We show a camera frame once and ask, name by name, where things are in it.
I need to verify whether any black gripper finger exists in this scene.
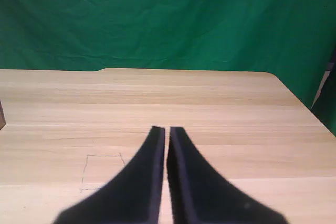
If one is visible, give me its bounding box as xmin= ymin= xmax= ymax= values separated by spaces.
xmin=167 ymin=126 xmax=289 ymax=224
xmin=54 ymin=126 xmax=166 ymax=224

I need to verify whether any white backdrop frame pole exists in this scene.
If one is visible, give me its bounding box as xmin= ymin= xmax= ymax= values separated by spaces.
xmin=311 ymin=56 xmax=336 ymax=109

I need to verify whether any green backdrop cloth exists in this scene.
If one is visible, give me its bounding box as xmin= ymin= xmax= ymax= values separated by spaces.
xmin=0 ymin=0 xmax=336 ymax=140

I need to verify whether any brown cardboard box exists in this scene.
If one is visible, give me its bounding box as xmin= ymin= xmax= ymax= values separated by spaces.
xmin=0 ymin=98 xmax=6 ymax=131

